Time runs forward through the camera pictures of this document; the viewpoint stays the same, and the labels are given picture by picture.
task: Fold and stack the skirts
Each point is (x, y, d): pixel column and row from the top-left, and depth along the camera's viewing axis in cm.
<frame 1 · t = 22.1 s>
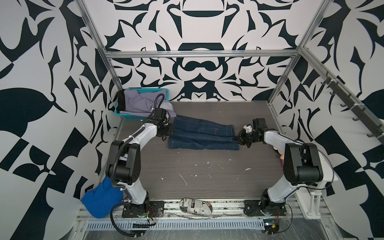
left hand: (170, 127, 93), fingers closed
right hand: (234, 137, 92), fingers closed
lilac skirt: (144, 103, 115), point 6 cm above the table
teal plastic basket: (133, 116, 107), point 6 cm above the table

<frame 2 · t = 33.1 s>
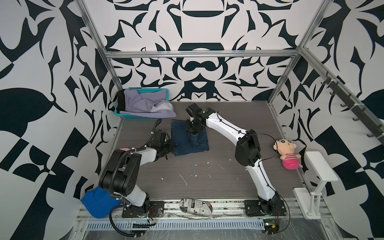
left hand: (175, 142, 95), fingers open
right hand: (187, 129, 92), fingers closed
the named things where they were.

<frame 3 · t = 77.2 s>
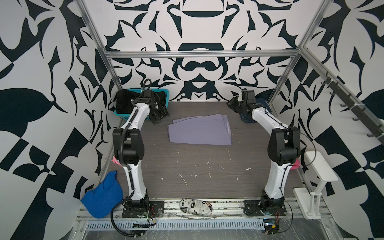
left hand: (166, 114, 94), fingers open
right hand: (228, 100, 96), fingers open
lilac skirt: (211, 129, 108), on the table
the other named things where they were.

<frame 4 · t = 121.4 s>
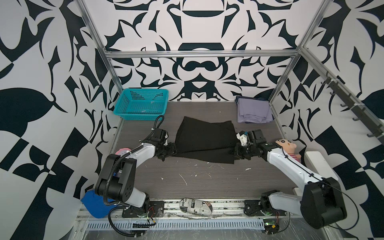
left hand: (174, 149, 91), fingers open
right hand: (231, 151, 83), fingers closed
lilac skirt: (253, 111, 110), point 6 cm above the table
black garment in basket: (215, 141, 104), on the table
the other named things where they were.

